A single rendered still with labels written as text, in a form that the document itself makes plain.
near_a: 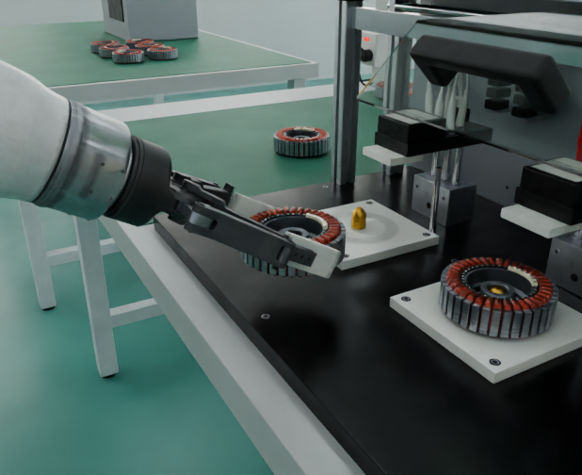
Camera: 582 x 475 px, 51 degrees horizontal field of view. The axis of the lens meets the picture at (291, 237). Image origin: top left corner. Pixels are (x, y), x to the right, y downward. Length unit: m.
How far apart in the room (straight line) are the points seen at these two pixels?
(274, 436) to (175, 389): 1.27
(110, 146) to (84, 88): 1.50
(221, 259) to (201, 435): 0.94
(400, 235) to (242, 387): 0.32
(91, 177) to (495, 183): 0.64
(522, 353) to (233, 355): 0.27
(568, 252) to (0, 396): 1.57
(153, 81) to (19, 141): 1.59
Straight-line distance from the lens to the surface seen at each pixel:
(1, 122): 0.48
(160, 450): 1.63
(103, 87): 2.02
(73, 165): 0.50
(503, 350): 0.61
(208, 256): 0.77
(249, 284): 0.71
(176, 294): 0.74
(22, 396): 1.91
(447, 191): 0.86
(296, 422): 0.55
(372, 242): 0.78
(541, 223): 0.63
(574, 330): 0.66
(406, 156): 0.79
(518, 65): 0.38
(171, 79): 2.08
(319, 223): 0.66
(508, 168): 0.96
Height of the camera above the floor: 1.12
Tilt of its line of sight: 25 degrees down
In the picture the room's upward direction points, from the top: straight up
